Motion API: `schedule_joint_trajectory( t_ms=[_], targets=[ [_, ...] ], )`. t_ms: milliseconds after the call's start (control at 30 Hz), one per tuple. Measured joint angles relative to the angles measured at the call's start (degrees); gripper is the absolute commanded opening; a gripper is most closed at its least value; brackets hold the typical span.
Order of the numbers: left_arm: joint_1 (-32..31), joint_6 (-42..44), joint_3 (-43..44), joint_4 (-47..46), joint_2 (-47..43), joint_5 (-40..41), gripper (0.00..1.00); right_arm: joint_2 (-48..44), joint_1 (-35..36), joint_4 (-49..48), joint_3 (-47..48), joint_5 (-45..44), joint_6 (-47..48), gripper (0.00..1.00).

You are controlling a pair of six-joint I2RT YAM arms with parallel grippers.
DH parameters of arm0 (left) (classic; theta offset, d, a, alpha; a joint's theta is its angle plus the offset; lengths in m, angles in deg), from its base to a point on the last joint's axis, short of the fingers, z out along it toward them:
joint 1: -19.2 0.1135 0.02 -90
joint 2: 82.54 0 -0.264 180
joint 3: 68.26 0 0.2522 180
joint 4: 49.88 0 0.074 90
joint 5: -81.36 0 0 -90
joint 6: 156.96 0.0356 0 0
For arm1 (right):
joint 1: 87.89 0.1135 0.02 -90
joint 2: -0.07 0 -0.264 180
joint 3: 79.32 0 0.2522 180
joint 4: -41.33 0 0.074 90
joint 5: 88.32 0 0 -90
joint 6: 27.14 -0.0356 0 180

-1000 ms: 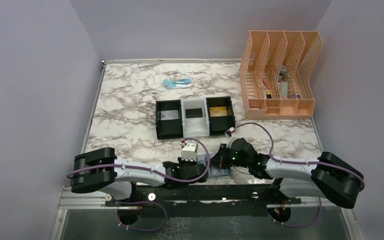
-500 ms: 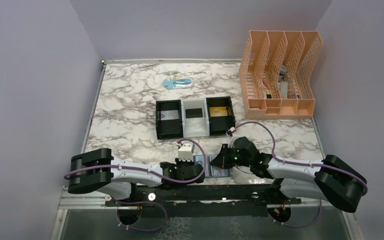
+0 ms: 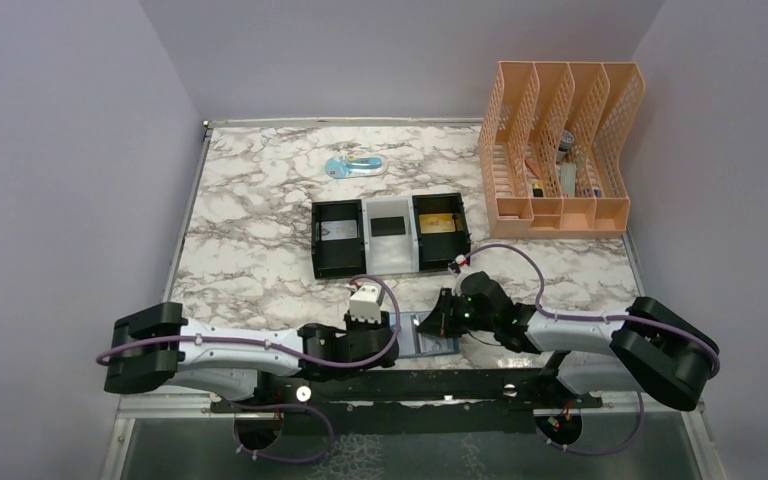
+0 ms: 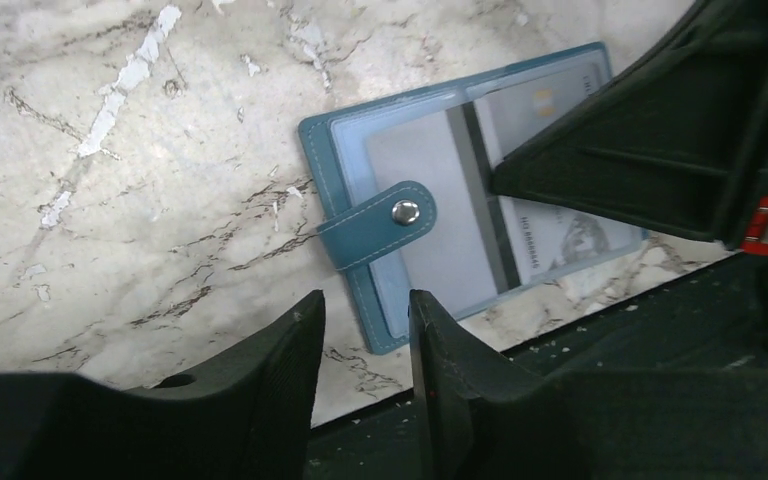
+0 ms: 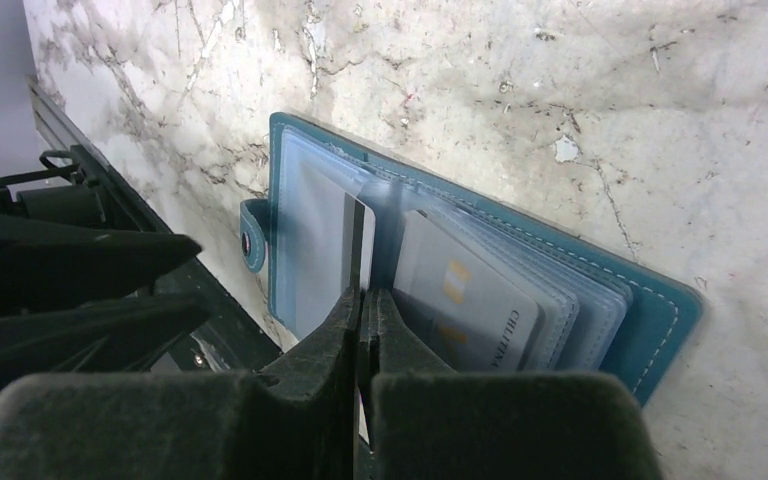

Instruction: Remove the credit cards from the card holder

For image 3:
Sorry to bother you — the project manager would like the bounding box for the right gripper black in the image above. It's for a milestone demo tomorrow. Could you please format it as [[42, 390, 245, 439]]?
[[418, 287, 497, 337]]

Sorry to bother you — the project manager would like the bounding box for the blue leather card holder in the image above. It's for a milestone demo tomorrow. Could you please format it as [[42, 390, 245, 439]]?
[[397, 311, 459, 360]]

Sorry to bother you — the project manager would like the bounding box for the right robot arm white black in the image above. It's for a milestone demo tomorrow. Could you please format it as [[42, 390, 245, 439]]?
[[417, 271, 719, 411]]

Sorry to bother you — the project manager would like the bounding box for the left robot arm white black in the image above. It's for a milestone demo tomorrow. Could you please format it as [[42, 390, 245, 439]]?
[[97, 302, 399, 411]]

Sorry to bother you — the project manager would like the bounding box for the gold card in right tray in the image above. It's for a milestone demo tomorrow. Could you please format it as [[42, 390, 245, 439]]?
[[418, 213, 457, 235]]

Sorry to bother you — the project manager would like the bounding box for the black card in middle tray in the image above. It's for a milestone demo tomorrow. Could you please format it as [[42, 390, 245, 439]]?
[[370, 216, 406, 237]]

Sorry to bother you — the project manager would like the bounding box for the silver card in left tray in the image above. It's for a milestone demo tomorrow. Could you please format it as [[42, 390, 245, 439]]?
[[319, 220, 359, 242]]

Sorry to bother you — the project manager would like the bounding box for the black right tray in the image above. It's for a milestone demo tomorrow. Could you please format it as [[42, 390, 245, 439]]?
[[412, 192, 472, 272]]

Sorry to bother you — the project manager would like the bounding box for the black tray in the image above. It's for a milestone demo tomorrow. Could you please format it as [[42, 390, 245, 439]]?
[[311, 199, 366, 279], [412, 192, 472, 272]]

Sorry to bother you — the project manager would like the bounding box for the white middle tray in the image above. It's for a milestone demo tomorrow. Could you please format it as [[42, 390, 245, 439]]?
[[362, 196, 419, 276]]

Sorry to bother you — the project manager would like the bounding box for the black left tray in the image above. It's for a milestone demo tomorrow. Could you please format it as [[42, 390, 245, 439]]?
[[311, 199, 366, 279]]

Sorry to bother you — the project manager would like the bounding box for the blue blister pack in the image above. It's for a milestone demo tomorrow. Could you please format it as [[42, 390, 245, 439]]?
[[324, 155, 388, 180]]

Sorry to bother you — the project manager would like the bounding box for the grey item in organizer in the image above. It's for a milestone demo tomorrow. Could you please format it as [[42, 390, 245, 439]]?
[[558, 162, 577, 198]]

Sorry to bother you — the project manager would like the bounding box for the orange plastic file organizer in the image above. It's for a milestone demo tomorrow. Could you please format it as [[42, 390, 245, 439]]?
[[478, 61, 645, 239]]

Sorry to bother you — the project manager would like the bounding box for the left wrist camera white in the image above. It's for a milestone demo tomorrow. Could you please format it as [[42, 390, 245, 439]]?
[[348, 285, 384, 325]]

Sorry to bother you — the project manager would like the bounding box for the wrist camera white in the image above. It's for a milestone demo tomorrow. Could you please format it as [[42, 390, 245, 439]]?
[[348, 285, 384, 325], [447, 255, 470, 277]]

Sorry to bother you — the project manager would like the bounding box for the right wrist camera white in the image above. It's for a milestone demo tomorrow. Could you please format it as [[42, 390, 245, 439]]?
[[447, 255, 470, 277]]

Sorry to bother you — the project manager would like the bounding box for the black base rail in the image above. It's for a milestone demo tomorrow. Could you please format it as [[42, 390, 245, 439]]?
[[243, 368, 603, 410]]

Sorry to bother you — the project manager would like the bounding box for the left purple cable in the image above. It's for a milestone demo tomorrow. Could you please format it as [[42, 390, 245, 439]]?
[[95, 274, 404, 465]]

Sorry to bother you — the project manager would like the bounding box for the purple cable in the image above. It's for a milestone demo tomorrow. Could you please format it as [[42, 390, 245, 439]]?
[[95, 274, 404, 465], [453, 242, 722, 458]]

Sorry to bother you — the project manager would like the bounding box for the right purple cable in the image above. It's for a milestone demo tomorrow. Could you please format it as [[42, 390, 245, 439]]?
[[453, 242, 722, 458]]

